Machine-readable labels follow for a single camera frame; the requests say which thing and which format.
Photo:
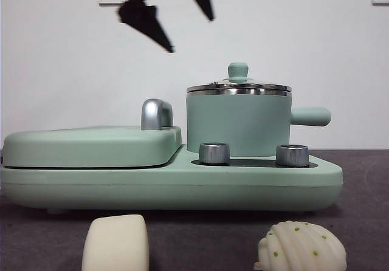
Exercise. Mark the glass lid with green knob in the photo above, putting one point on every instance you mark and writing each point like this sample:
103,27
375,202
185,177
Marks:
238,70

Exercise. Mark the plain white rectangular bun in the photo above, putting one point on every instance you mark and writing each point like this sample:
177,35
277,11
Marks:
115,243

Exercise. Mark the white shell bun green dots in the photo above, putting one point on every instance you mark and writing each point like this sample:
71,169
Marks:
301,246

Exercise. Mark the silver control knob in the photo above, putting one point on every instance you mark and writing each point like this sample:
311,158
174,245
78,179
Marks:
214,154
292,155

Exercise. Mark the green breakfast machine base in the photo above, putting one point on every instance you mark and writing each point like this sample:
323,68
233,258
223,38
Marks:
170,186

